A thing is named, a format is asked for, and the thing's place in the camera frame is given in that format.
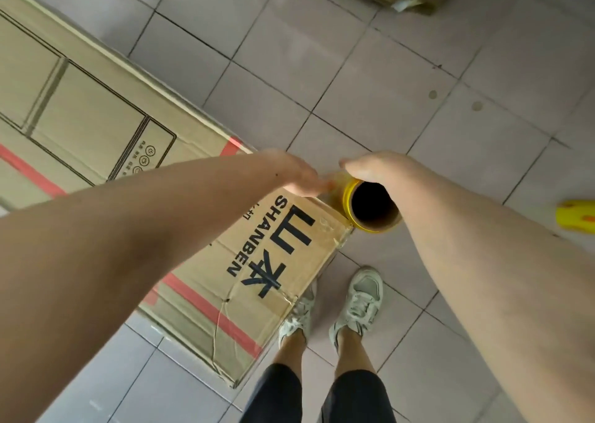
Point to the person's right leg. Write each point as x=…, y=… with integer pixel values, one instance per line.
x=353, y=355

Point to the person's left hand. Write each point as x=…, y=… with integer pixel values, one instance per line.
x=300, y=174

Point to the white right shoe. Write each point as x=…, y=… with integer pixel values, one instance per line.
x=360, y=301

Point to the white left shoe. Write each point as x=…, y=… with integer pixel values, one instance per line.
x=300, y=315

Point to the person's right hand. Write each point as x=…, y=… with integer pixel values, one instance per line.
x=379, y=167

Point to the yellow plastic wrap roll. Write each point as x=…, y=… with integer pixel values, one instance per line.
x=372, y=206
x=578, y=215

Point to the person's leg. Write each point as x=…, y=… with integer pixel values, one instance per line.
x=290, y=355
x=353, y=355

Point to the person's left leg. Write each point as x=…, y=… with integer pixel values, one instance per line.
x=290, y=355

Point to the white shoe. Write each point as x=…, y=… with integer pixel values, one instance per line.
x=360, y=301
x=300, y=315

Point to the dark shorts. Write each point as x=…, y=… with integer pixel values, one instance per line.
x=279, y=399

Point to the brown cardboard box red ribbon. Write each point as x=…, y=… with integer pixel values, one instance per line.
x=93, y=111

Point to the person's right forearm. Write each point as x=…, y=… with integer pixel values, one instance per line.
x=488, y=274

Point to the person's left forearm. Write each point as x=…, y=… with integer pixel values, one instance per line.
x=116, y=250

